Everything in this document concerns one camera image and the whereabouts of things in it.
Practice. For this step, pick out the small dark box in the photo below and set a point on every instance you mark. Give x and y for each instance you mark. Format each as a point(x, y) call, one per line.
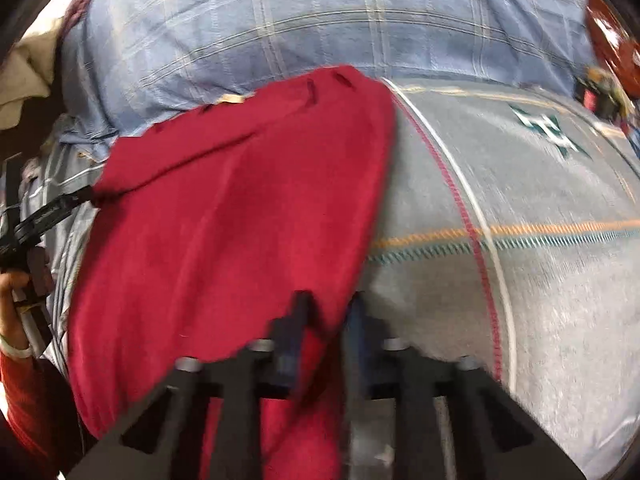
point(600, 92)

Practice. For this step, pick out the red cloth garment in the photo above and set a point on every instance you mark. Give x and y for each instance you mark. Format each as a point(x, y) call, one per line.
point(225, 235)

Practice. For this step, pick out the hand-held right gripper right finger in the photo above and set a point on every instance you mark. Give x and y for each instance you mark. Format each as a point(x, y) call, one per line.
point(357, 335)

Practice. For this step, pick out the grey printed bedsheet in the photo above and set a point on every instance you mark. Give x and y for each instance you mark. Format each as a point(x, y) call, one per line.
point(550, 285)

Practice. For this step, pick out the red plastic bag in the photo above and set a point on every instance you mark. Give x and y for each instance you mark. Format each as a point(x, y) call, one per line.
point(615, 45)

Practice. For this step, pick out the blue plaid pillow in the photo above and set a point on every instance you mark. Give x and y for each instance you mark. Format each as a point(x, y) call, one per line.
point(300, 20)

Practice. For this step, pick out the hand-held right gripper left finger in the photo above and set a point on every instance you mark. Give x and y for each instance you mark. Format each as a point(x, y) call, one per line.
point(296, 332)

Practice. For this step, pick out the person's left hand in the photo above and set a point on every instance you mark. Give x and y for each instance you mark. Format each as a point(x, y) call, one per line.
point(11, 310)

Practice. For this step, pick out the cream crumpled cloth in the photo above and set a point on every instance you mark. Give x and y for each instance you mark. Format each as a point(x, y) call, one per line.
point(25, 75)

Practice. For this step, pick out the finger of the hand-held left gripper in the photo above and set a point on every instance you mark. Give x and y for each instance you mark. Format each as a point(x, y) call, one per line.
point(52, 214)

